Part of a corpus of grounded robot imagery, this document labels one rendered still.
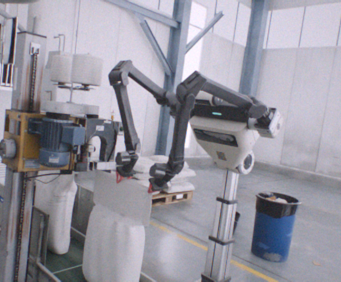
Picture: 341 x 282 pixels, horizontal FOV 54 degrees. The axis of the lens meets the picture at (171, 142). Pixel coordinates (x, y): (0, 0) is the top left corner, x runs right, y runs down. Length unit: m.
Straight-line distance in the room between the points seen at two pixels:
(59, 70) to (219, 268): 1.53
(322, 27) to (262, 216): 7.28
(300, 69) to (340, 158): 2.65
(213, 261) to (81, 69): 1.39
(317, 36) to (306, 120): 2.26
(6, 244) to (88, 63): 1.09
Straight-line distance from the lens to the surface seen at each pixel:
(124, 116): 1.78
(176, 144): 1.53
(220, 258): 2.21
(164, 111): 8.10
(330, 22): 10.24
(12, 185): 2.03
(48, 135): 1.80
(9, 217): 2.08
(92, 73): 1.85
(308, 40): 10.32
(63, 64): 2.09
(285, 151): 10.12
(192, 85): 1.39
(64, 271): 2.33
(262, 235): 3.83
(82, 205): 2.88
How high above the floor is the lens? 1.46
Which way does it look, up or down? 6 degrees down
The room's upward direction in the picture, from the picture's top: 7 degrees clockwise
